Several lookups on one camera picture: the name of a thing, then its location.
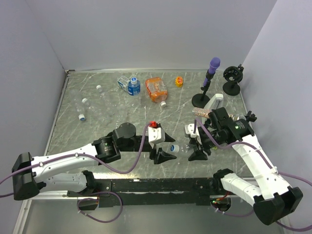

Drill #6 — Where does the orange plastic bottle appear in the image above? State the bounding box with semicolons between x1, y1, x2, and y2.
145;77;168;108

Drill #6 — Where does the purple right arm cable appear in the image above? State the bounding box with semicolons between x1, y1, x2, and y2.
194;119;312;231

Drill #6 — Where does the white rectangular device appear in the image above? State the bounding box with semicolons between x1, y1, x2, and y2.
204;94;224;111

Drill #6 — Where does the blue Pocari bottle cap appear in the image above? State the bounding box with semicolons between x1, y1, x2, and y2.
170;145;179;153

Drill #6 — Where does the black empty microphone stand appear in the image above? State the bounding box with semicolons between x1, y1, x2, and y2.
222;64;244;96

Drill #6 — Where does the purple microphone on stand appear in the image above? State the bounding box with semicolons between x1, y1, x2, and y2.
192;57;221;108

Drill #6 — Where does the yellow orange bottle cap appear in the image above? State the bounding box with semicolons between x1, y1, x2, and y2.
175;76;183;87

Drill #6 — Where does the clear Pocari bottle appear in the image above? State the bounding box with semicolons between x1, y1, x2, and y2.
170;144;193;156

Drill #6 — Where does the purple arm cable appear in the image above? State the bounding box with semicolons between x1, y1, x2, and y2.
194;119;312;231
0;123;156;198

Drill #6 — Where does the glitter silver microphone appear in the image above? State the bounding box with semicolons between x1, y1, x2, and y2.
192;107;246;121

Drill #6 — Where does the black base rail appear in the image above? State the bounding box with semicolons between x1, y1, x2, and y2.
67;177;227;208

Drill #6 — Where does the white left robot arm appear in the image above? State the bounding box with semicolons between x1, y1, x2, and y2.
12;121;175;200

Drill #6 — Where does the clear bottle blue ring cap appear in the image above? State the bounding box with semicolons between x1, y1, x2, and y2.
69;90;86;121

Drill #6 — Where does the blue water bottle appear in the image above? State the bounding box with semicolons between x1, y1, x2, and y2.
117;76;140;96

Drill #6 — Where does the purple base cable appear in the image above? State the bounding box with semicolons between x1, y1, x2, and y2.
77;191;124;223

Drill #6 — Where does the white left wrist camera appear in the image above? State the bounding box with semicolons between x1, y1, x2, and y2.
148;121;165;147

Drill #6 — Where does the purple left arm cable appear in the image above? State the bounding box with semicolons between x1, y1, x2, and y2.
0;123;156;198

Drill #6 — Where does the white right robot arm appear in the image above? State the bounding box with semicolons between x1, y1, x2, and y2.
185;107;303;225

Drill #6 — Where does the clear bottle small white cap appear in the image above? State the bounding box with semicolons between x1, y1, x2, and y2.
82;98;98;117

